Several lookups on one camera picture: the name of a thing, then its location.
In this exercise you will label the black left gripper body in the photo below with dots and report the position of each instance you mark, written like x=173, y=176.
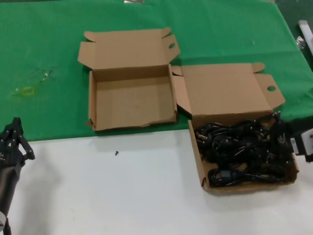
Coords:
x=9, y=159

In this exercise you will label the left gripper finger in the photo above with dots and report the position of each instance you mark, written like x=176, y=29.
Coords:
x=8, y=137
x=24, y=144

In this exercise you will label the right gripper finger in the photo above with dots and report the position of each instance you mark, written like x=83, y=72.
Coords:
x=277, y=117

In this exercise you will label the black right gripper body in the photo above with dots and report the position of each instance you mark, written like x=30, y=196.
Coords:
x=281, y=139

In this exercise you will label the cardboard box with creased lid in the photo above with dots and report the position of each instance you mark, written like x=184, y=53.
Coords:
x=220, y=88

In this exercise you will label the cardboard box with plain lid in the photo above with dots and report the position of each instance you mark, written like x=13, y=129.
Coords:
x=132, y=102

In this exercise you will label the clear plastic scrap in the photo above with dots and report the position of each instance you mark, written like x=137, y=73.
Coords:
x=46, y=75

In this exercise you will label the small clear plastic bag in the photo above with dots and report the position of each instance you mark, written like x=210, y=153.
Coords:
x=300, y=41

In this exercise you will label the white aluminium bar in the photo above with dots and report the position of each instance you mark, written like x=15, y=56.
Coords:
x=306, y=31

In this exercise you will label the green table cloth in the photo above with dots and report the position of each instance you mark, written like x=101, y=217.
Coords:
x=220, y=29

